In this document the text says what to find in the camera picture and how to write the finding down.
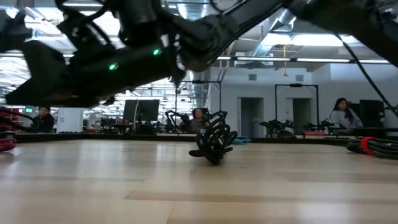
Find long black cable red tie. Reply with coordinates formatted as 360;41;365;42
188;110;239;166

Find teal USB-C cable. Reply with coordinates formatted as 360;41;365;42
232;136;251;146

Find red braided USB-C cable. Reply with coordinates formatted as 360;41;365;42
0;137;18;153

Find person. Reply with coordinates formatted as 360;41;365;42
30;106;55;134
329;97;363;130
188;108;212;134

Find grey door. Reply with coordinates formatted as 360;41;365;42
240;97;265;138
292;98;312;135

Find black computer monitor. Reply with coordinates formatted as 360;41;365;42
359;99;386;129
123;99;160;123

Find ceiling light strip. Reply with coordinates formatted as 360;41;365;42
216;56;390;63

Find thin black strut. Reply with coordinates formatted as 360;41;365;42
335;33;398;118

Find black gantry frame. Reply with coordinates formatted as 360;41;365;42
274;83;320;133

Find short black cable red tie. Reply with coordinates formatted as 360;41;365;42
346;136;398;161

